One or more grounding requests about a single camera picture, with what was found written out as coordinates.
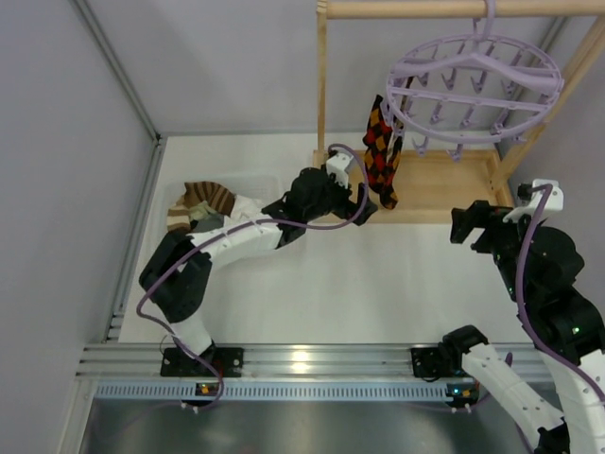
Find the grey sock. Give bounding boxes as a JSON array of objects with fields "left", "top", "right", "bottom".
[{"left": 191, "top": 214, "right": 224, "bottom": 234}]

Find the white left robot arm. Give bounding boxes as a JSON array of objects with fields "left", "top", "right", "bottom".
[{"left": 135, "top": 166, "right": 377, "bottom": 376}]

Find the white plastic basket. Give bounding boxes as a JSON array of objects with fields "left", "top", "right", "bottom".
[{"left": 149, "top": 173, "right": 284, "bottom": 233}]

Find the purple round clip hanger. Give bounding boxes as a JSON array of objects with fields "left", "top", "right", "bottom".
[{"left": 379, "top": 1, "right": 565, "bottom": 162}]

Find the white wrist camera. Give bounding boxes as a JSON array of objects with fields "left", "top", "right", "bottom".
[
  {"left": 503, "top": 179, "right": 564, "bottom": 223},
  {"left": 325, "top": 151, "right": 354, "bottom": 189}
]

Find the pale yellow sock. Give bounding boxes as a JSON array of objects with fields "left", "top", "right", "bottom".
[{"left": 188, "top": 201, "right": 216, "bottom": 223}]

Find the argyle sock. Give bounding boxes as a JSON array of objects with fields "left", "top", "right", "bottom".
[{"left": 362, "top": 95, "right": 403, "bottom": 210}]

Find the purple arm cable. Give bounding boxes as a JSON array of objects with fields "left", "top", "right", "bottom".
[
  {"left": 500, "top": 183, "right": 605, "bottom": 408},
  {"left": 135, "top": 143, "right": 370, "bottom": 412}
]

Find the brown striped sock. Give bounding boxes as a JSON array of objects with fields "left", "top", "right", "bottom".
[
  {"left": 166, "top": 203, "right": 191, "bottom": 233},
  {"left": 182, "top": 181, "right": 236, "bottom": 216}
]

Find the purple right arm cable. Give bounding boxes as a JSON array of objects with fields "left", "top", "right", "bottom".
[{"left": 500, "top": 183, "right": 605, "bottom": 408}]

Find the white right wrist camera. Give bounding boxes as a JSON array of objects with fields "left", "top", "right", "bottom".
[{"left": 503, "top": 179, "right": 564, "bottom": 223}]

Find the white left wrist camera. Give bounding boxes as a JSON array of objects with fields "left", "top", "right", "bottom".
[{"left": 325, "top": 151, "right": 354, "bottom": 189}]

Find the aluminium mounting rail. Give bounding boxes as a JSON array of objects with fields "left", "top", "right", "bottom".
[{"left": 76, "top": 343, "right": 475, "bottom": 403}]

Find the white sock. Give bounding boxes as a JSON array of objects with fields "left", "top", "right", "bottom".
[{"left": 230, "top": 195, "right": 264, "bottom": 221}]

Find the wooden hanger rack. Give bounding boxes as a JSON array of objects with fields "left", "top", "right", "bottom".
[{"left": 313, "top": 1, "right": 604, "bottom": 223}]

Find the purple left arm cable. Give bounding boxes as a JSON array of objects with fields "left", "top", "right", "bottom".
[{"left": 135, "top": 143, "right": 370, "bottom": 412}]

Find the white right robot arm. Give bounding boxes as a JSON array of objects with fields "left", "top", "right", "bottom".
[{"left": 438, "top": 201, "right": 604, "bottom": 453}]

